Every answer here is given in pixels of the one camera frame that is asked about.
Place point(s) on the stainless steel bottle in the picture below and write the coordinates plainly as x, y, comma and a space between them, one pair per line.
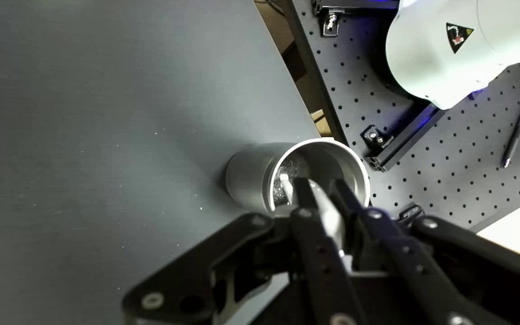
250, 173

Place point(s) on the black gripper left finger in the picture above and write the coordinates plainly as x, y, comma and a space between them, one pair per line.
329, 288

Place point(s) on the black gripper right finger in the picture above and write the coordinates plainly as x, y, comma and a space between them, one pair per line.
376, 241

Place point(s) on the black perforated breadboard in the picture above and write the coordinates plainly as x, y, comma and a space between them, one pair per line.
456, 167

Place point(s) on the black clamp bracket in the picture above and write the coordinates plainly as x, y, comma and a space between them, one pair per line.
376, 142

